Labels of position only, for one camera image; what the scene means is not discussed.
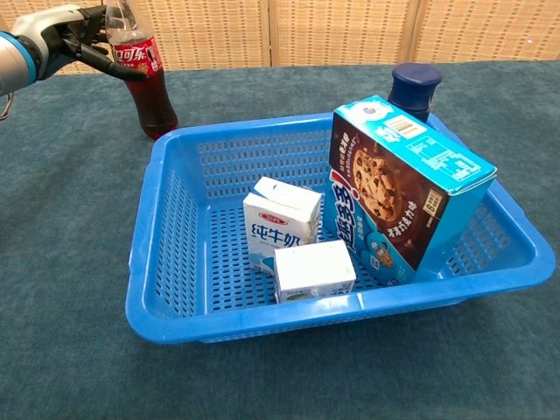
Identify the left black-silver robot hand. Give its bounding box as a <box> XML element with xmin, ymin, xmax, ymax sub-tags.
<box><xmin>10</xmin><ymin>3</ymin><xmax>148</xmax><ymax>83</ymax></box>

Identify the cola bottle red cap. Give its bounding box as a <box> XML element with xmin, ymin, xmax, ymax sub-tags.
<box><xmin>103</xmin><ymin>0</ymin><xmax>179</xmax><ymax>141</ymax></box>

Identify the white-blue pure milk carton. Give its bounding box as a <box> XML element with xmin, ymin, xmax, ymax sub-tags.
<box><xmin>242</xmin><ymin>176</ymin><xmax>324</xmax><ymax>277</ymax></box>

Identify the small white drink carton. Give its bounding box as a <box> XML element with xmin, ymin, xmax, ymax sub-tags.
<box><xmin>273</xmin><ymin>239</ymin><xmax>358</xmax><ymax>304</ymax></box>

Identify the dark blue bottle cap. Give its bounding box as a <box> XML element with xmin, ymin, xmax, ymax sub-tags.
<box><xmin>388</xmin><ymin>63</ymin><xmax>445</xmax><ymax>125</ymax></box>

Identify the blue chocolate cookie box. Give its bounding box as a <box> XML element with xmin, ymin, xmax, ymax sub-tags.
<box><xmin>322</xmin><ymin>94</ymin><xmax>499</xmax><ymax>284</ymax></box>

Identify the blue perforated plastic basket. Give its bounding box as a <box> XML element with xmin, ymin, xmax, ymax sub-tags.
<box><xmin>124</xmin><ymin>111</ymin><xmax>557</xmax><ymax>345</ymax></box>

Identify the teal table cloth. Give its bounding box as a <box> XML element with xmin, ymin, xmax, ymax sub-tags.
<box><xmin>0</xmin><ymin>60</ymin><xmax>560</xmax><ymax>420</ymax></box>

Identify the bamboo folding screen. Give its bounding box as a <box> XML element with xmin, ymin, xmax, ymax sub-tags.
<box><xmin>0</xmin><ymin>0</ymin><xmax>560</xmax><ymax>76</ymax></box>

